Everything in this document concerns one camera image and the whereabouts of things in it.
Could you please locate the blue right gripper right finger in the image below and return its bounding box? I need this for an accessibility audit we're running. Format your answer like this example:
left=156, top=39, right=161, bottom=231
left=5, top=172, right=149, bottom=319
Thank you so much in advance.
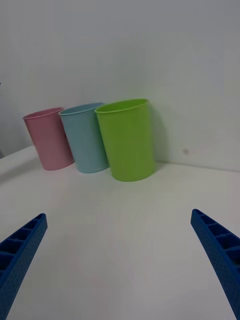
left=190, top=208, right=240, bottom=320

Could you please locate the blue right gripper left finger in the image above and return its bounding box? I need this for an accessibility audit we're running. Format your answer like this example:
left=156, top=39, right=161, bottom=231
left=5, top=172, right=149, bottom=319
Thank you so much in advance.
left=0, top=212, right=48, bottom=320

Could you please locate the pink plastic bin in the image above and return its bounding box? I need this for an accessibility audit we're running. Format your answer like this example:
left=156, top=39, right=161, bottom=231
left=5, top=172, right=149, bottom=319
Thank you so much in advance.
left=22, top=107, right=75, bottom=172

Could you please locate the pale blue plastic bin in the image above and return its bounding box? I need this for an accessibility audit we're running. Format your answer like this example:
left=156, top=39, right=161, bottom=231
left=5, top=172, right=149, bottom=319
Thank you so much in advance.
left=58, top=102, right=110, bottom=174

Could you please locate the green plastic bin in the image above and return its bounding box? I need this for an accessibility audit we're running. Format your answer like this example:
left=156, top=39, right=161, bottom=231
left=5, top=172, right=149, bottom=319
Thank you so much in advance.
left=94, top=98, right=156, bottom=183

